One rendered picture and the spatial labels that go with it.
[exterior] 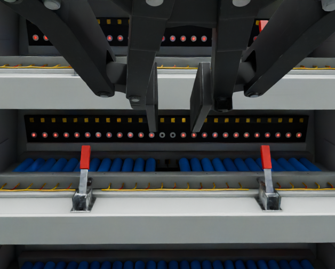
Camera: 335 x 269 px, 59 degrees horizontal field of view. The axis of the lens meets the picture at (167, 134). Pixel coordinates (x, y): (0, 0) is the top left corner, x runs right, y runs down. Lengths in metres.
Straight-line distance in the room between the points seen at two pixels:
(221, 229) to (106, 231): 0.16
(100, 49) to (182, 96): 0.28
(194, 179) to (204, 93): 0.30
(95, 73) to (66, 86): 0.28
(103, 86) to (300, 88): 0.34
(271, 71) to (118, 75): 0.09
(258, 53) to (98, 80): 0.09
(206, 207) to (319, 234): 0.16
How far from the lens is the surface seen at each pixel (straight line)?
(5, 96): 0.48
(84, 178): 0.45
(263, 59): 0.17
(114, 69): 0.18
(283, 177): 0.51
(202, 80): 0.20
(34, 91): 0.46
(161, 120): 0.57
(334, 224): 0.49
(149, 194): 0.46
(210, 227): 0.44
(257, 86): 0.18
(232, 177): 0.49
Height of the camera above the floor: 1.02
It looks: 2 degrees up
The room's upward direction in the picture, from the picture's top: straight up
